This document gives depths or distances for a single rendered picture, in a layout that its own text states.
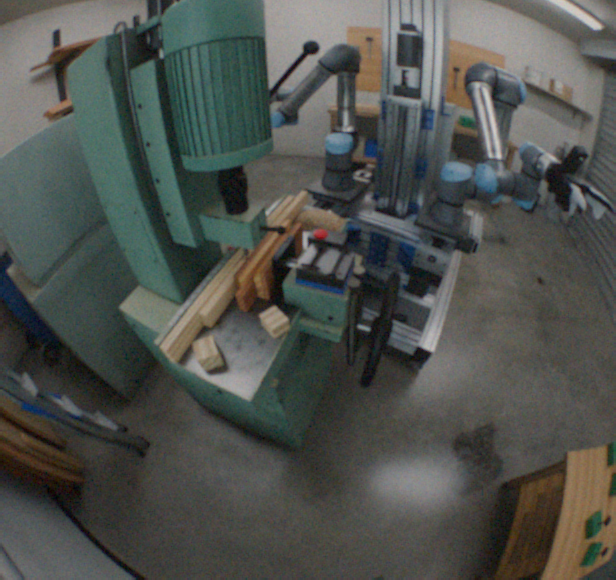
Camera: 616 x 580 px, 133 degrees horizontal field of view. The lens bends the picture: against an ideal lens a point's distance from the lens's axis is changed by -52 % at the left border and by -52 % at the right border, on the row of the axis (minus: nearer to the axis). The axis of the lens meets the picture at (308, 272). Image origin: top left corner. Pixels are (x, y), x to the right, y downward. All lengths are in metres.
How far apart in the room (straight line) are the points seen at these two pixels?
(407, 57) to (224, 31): 0.78
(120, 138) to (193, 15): 0.28
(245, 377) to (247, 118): 0.44
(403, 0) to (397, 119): 0.55
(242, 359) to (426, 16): 1.25
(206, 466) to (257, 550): 0.50
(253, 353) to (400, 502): 1.08
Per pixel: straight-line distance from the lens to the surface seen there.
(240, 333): 0.57
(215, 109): 0.44
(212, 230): 0.62
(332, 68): 1.12
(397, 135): 1.18
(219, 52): 0.44
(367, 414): 1.44
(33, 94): 2.76
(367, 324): 0.66
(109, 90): 0.60
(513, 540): 1.54
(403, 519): 1.42
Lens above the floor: 1.36
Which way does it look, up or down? 43 degrees down
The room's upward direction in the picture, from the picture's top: 2 degrees counter-clockwise
